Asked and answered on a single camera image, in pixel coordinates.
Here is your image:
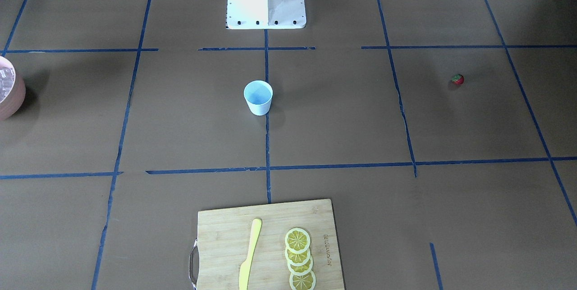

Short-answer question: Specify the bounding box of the light blue paper cup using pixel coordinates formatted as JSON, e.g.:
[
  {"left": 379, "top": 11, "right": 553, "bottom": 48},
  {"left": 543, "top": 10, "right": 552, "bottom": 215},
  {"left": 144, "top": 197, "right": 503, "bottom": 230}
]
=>
[{"left": 243, "top": 80, "right": 273, "bottom": 116}]

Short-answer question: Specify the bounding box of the pink bowl of ice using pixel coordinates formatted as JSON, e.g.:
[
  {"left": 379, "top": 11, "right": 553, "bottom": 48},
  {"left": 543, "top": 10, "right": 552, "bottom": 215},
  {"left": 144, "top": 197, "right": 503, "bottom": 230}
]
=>
[{"left": 0, "top": 56, "right": 26, "bottom": 121}]

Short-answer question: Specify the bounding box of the yellow plastic knife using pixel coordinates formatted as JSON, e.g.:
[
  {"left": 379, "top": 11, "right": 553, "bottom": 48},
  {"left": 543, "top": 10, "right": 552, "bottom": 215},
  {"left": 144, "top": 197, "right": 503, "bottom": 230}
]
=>
[{"left": 238, "top": 218, "right": 262, "bottom": 290}]

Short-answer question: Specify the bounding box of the lemon slice top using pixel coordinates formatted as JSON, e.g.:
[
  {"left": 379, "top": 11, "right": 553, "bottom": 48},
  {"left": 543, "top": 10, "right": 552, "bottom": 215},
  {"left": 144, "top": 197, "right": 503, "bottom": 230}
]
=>
[{"left": 284, "top": 228, "right": 311, "bottom": 254}]

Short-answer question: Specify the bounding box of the lemon slice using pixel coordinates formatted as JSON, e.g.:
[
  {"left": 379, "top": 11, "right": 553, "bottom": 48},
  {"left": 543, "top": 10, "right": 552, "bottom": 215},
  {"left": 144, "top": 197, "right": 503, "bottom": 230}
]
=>
[
  {"left": 289, "top": 271, "right": 316, "bottom": 290},
  {"left": 287, "top": 257, "right": 314, "bottom": 276},
  {"left": 284, "top": 228, "right": 311, "bottom": 254},
  {"left": 284, "top": 247, "right": 311, "bottom": 266}
]

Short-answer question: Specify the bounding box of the bamboo cutting board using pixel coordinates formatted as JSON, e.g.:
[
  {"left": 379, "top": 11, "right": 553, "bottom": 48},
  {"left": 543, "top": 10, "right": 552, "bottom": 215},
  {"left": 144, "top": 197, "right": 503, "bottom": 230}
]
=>
[{"left": 189, "top": 199, "right": 345, "bottom": 290}]

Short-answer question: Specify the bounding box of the lemon slice bottom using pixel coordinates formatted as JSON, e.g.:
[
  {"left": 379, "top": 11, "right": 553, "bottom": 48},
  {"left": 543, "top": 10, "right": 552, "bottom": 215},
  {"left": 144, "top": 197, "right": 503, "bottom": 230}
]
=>
[{"left": 289, "top": 271, "right": 316, "bottom": 290}]

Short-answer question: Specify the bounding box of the red strawberry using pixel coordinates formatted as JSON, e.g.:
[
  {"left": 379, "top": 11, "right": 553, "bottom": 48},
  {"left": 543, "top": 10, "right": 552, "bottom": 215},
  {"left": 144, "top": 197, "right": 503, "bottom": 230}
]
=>
[{"left": 451, "top": 74, "right": 464, "bottom": 85}]

